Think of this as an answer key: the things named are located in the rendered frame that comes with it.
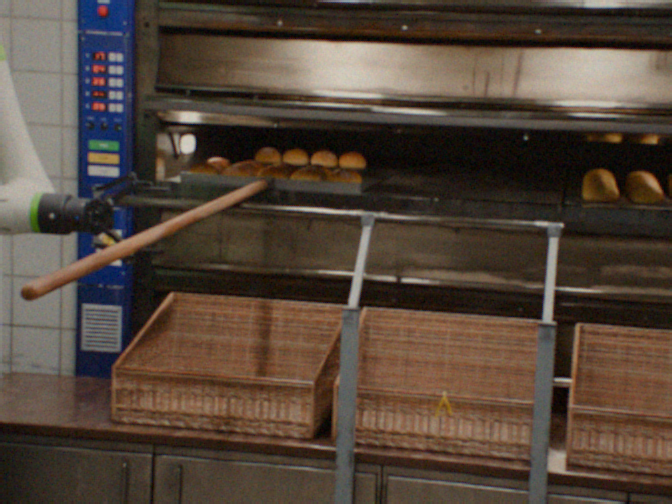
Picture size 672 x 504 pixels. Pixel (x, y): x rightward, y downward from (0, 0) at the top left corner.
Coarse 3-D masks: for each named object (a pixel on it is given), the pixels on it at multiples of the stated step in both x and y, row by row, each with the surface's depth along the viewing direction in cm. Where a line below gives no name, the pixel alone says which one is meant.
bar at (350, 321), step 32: (416, 224) 347; (448, 224) 345; (480, 224) 343; (512, 224) 342; (544, 224) 341; (352, 288) 336; (352, 320) 330; (544, 320) 324; (352, 352) 331; (544, 352) 322; (352, 384) 332; (544, 384) 323; (352, 416) 333; (544, 416) 325; (352, 448) 335; (544, 448) 326; (352, 480) 339; (544, 480) 327
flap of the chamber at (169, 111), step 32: (288, 128) 392; (320, 128) 387; (352, 128) 382; (384, 128) 377; (416, 128) 373; (448, 128) 369; (480, 128) 365; (512, 128) 361; (544, 128) 359; (576, 128) 358; (608, 128) 357; (640, 128) 355
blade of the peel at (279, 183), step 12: (180, 180) 400; (192, 180) 399; (204, 180) 398; (216, 180) 398; (228, 180) 397; (240, 180) 396; (252, 180) 396; (276, 180) 395; (288, 180) 394; (300, 180) 393; (372, 180) 421
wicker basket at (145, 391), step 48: (144, 336) 375; (192, 336) 395; (240, 336) 393; (288, 336) 390; (336, 336) 370; (144, 384) 354; (192, 384) 351; (240, 384) 349; (288, 384) 346; (240, 432) 350; (288, 432) 348
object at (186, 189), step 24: (168, 192) 396; (192, 192) 395; (216, 192) 394; (264, 192) 391; (288, 192) 390; (312, 192) 388; (336, 192) 389; (360, 192) 391; (528, 216) 378; (552, 216) 377; (576, 216) 376; (600, 216) 375; (624, 216) 373; (648, 216) 372
